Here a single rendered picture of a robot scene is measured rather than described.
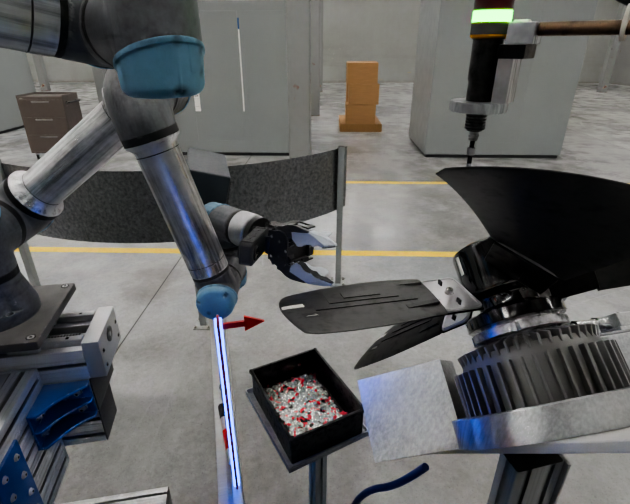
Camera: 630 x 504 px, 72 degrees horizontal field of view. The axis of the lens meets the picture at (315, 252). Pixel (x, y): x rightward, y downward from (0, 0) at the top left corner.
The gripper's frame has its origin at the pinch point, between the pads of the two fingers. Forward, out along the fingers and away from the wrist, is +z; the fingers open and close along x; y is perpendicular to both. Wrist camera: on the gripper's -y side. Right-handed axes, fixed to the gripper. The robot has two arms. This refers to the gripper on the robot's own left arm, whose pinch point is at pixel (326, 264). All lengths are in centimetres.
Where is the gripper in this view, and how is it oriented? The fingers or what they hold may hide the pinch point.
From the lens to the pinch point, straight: 75.7
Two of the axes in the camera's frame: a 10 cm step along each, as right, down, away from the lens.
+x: -0.7, 9.3, 3.6
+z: 7.8, 2.7, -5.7
